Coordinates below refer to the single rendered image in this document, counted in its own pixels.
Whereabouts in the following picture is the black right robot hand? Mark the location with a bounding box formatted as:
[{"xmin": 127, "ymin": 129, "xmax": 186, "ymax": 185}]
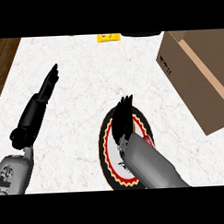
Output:
[{"xmin": 110, "ymin": 94, "xmax": 136, "ymax": 145}]

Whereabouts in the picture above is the yellow packet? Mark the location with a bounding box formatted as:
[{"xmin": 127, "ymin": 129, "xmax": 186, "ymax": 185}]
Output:
[{"xmin": 97, "ymin": 33, "xmax": 122, "ymax": 43}]

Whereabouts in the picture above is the black flat object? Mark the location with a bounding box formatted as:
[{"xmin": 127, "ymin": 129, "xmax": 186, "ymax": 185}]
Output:
[{"xmin": 121, "ymin": 31, "xmax": 162, "ymax": 39}]

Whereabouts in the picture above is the brown cardboard box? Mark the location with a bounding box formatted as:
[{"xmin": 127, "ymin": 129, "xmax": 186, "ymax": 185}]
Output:
[{"xmin": 155, "ymin": 29, "xmax": 224, "ymax": 138}]

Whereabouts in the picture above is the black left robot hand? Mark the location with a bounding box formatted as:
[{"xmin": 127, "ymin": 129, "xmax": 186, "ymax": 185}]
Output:
[{"xmin": 6, "ymin": 63, "xmax": 63, "ymax": 151}]

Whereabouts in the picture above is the black red white plate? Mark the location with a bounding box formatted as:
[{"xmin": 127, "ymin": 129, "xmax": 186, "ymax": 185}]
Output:
[{"xmin": 96, "ymin": 104, "xmax": 158, "ymax": 192}]

